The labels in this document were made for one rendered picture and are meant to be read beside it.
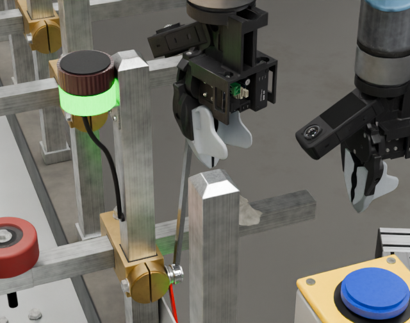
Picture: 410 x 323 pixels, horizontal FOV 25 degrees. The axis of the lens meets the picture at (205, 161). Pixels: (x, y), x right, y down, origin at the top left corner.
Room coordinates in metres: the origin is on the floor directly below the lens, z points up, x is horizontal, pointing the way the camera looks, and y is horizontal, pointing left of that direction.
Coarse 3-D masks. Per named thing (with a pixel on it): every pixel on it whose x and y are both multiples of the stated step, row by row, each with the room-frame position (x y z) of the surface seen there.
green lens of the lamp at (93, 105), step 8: (112, 88) 0.86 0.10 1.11; (64, 96) 0.85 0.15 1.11; (72, 96) 0.85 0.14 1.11; (96, 96) 0.85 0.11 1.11; (104, 96) 0.85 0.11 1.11; (112, 96) 0.86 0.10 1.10; (64, 104) 0.85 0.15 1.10; (72, 104) 0.85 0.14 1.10; (80, 104) 0.84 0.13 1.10; (88, 104) 0.84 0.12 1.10; (96, 104) 0.85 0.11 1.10; (104, 104) 0.85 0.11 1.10; (112, 104) 0.86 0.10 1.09; (72, 112) 0.85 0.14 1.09; (80, 112) 0.84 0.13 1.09; (88, 112) 0.84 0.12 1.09; (96, 112) 0.85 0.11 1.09
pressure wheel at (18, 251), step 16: (0, 224) 0.90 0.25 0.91; (16, 224) 0.89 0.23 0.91; (32, 224) 0.90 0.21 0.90; (0, 240) 0.86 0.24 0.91; (16, 240) 0.87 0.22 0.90; (32, 240) 0.86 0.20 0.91; (0, 256) 0.84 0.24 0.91; (16, 256) 0.84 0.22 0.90; (32, 256) 0.86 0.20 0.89; (0, 272) 0.83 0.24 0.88; (16, 272) 0.84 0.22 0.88; (16, 304) 0.87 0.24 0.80
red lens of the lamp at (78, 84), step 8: (56, 64) 0.87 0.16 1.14; (112, 64) 0.87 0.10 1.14; (64, 72) 0.85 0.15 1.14; (104, 72) 0.85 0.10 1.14; (112, 72) 0.87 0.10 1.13; (64, 80) 0.85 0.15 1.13; (72, 80) 0.85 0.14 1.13; (80, 80) 0.84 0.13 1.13; (88, 80) 0.84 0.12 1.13; (96, 80) 0.85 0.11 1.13; (104, 80) 0.85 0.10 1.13; (112, 80) 0.86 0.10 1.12; (64, 88) 0.85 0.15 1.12; (72, 88) 0.85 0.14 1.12; (80, 88) 0.84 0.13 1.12; (88, 88) 0.84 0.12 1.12; (96, 88) 0.85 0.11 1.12; (104, 88) 0.85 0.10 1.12
